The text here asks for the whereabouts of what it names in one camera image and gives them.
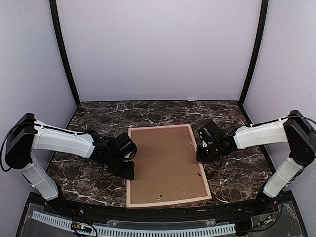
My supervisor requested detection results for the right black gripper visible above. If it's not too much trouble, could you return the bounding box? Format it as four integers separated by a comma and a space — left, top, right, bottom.
196, 142, 221, 163

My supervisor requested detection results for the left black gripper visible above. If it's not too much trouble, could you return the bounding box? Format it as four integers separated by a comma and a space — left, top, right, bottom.
106, 154, 135, 180

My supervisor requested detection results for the brown cardboard backing board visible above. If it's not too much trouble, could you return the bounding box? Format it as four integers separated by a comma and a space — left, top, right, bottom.
129, 127, 209, 204

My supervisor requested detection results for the pink wooden picture frame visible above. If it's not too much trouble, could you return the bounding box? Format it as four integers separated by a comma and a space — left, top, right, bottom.
126, 124, 213, 208

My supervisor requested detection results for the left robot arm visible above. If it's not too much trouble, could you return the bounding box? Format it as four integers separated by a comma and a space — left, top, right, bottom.
0, 113, 137, 215

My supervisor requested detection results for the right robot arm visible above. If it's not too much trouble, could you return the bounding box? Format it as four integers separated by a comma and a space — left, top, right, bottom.
196, 110, 316, 214

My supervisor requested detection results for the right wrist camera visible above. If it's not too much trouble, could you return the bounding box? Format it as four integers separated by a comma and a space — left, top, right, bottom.
200, 136, 212, 148

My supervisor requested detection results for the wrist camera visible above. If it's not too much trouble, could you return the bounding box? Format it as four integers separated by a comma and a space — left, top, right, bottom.
124, 148, 137, 160
200, 136, 212, 148

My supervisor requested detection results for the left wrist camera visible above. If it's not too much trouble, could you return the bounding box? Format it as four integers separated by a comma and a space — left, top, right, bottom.
124, 148, 137, 160

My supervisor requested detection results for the black front rail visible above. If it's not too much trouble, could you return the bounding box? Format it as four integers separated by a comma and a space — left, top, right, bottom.
29, 195, 284, 224

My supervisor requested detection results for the right black corner post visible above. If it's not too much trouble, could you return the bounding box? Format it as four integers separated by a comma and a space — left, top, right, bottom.
239, 0, 269, 106

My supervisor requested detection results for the black corner post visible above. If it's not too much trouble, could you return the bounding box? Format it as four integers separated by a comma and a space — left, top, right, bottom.
49, 0, 81, 107
239, 0, 269, 106

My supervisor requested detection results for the left black corner post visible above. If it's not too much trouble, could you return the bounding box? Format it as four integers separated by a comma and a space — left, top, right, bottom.
49, 0, 81, 107

